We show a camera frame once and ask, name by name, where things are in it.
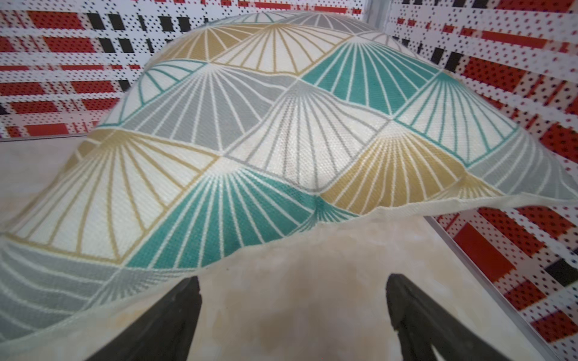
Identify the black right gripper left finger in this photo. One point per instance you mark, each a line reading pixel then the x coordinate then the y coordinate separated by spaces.
pixel 164 332

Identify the geometric patterned cushion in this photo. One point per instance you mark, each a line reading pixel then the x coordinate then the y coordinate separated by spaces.
pixel 249 130

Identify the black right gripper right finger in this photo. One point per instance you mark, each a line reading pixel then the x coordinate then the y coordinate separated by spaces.
pixel 426 330

